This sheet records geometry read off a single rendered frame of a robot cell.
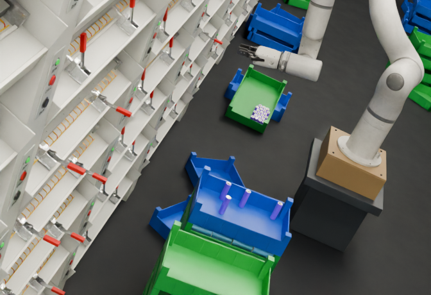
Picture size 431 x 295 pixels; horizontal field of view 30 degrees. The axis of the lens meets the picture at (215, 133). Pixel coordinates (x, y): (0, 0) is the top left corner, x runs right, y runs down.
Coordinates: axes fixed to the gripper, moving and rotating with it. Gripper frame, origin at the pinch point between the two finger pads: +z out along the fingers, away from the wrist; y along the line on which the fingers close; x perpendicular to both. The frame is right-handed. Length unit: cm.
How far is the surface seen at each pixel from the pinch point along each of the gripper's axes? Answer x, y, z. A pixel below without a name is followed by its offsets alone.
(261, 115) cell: -46, 41, -10
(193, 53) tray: -0.4, -15.9, 16.4
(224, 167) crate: -51, -5, -4
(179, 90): -19.4, -11.5, 19.8
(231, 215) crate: -16, -90, -20
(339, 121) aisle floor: -61, 87, -46
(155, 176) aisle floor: -50, -30, 19
